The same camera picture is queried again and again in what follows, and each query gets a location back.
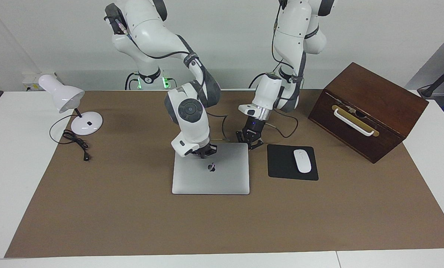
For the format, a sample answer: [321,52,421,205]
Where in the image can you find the grey laptop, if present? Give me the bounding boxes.
[172,142,250,195]

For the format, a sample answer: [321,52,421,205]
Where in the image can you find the black mouse pad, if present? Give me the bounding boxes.
[267,144,319,181]

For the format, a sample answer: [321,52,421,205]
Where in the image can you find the white computer mouse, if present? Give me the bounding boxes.
[293,149,312,174]

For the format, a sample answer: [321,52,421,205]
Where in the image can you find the brown table mat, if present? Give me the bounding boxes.
[4,89,444,258]

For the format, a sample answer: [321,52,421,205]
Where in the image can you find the dark brown wooden box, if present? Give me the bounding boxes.
[308,62,429,164]

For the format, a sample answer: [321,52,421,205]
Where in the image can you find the white desk lamp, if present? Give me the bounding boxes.
[38,74,103,136]

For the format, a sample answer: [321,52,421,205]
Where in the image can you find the white power strip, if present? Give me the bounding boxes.
[22,72,61,92]

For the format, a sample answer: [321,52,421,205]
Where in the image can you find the black stand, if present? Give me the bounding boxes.
[417,60,444,99]

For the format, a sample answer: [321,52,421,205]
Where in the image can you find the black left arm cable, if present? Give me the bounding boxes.
[264,4,305,139]

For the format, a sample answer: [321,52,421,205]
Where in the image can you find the black left base cable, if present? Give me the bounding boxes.
[249,73,269,89]

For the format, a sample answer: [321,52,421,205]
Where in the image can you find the black base cable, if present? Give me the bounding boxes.
[125,72,139,90]
[249,73,269,89]

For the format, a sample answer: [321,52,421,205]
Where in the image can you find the white box handle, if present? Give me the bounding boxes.
[334,108,375,137]

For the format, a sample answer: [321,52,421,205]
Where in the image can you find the black right base cable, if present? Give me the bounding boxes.
[125,72,139,90]

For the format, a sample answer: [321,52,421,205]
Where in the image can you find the brass handle plate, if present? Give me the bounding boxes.
[332,105,380,137]

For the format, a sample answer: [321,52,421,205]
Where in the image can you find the black lamp power cable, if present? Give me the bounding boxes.
[49,114,92,162]

